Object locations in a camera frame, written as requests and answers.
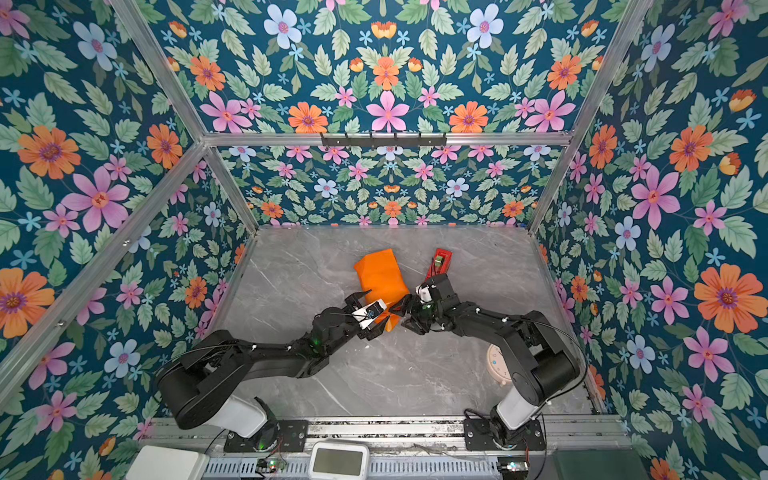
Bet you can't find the white display device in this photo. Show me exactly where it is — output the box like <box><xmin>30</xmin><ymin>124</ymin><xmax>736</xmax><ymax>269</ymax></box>
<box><xmin>308</xmin><ymin>441</ymin><xmax>370</xmax><ymax>480</ymax></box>

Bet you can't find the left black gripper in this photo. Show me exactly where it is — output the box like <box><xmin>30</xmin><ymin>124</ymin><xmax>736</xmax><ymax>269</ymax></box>
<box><xmin>325</xmin><ymin>289</ymin><xmax>391</xmax><ymax>358</ymax></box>

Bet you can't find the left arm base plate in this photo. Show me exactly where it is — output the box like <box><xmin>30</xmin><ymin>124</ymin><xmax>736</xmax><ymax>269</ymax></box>
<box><xmin>223</xmin><ymin>420</ymin><xmax>309</xmax><ymax>453</ymax></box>

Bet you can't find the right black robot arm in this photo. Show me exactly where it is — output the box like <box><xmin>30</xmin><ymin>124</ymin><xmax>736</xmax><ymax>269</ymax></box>
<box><xmin>390</xmin><ymin>274</ymin><xmax>581</xmax><ymax>448</ymax></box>

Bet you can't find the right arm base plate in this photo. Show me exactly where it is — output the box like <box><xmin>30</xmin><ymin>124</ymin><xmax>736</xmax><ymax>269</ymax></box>
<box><xmin>463</xmin><ymin>418</ymin><xmax>546</xmax><ymax>451</ymax></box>

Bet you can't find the red tape dispenser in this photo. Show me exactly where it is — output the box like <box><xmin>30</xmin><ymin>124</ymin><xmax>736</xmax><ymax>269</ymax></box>
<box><xmin>426</xmin><ymin>248</ymin><xmax>453</xmax><ymax>280</ymax></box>

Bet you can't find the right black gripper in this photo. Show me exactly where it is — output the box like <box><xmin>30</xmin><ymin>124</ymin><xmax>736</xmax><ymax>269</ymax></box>
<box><xmin>388</xmin><ymin>294</ymin><xmax>444</xmax><ymax>333</ymax></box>

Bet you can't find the white round clock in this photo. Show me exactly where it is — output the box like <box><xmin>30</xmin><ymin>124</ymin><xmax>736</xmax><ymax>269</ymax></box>
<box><xmin>486</xmin><ymin>345</ymin><xmax>511</xmax><ymax>386</ymax></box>

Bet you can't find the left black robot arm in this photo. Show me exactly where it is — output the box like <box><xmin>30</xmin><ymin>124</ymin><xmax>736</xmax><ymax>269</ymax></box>
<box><xmin>155</xmin><ymin>292</ymin><xmax>389</xmax><ymax>439</ymax></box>

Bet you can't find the green mat bottom right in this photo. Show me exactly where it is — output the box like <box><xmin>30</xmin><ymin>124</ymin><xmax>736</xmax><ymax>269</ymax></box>
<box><xmin>554</xmin><ymin>450</ymin><xmax>649</xmax><ymax>480</ymax></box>

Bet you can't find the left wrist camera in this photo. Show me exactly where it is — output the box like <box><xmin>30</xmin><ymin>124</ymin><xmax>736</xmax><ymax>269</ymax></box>
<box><xmin>351</xmin><ymin>299</ymin><xmax>387</xmax><ymax>330</ymax></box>

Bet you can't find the black hook rail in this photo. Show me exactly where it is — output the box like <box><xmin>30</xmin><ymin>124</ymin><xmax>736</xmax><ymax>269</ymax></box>
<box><xmin>320</xmin><ymin>133</ymin><xmax>448</xmax><ymax>148</ymax></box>

